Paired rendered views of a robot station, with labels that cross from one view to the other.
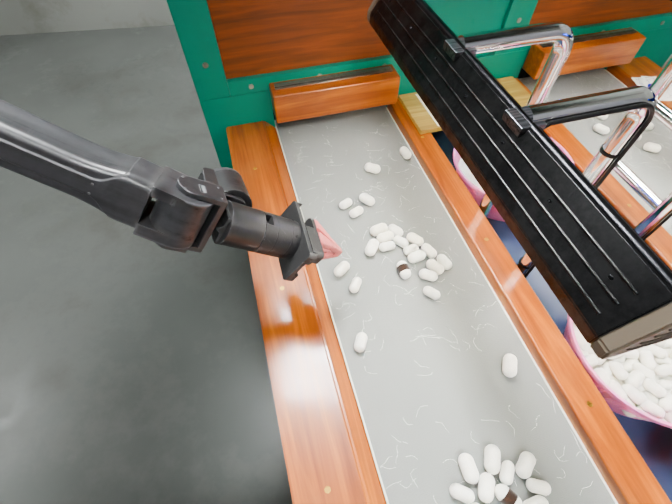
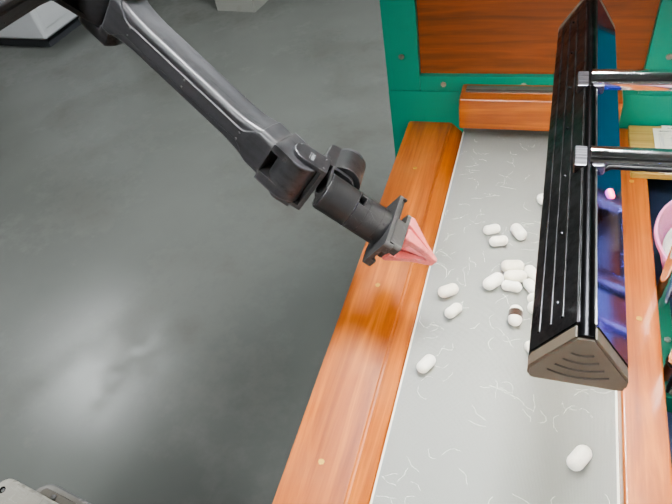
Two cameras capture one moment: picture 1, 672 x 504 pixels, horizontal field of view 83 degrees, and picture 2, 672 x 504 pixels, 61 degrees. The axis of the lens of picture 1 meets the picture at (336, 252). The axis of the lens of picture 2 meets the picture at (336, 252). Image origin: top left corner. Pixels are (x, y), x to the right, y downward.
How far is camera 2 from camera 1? 37 cm
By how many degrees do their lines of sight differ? 28
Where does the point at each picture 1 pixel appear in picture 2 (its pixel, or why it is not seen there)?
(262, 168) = (422, 169)
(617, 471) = not seen: outside the picture
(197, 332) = (324, 343)
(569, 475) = not seen: outside the picture
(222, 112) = (408, 105)
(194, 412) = (285, 422)
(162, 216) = (276, 169)
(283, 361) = (343, 346)
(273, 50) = (475, 51)
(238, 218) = (333, 189)
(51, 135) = (228, 94)
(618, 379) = not seen: outside the picture
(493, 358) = (566, 445)
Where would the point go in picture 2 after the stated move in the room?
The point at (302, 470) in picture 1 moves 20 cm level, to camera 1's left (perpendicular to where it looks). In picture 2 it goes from (310, 436) to (206, 379)
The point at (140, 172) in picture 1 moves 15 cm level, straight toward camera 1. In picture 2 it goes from (272, 132) to (267, 204)
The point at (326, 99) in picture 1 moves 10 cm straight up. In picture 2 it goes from (520, 112) to (524, 66)
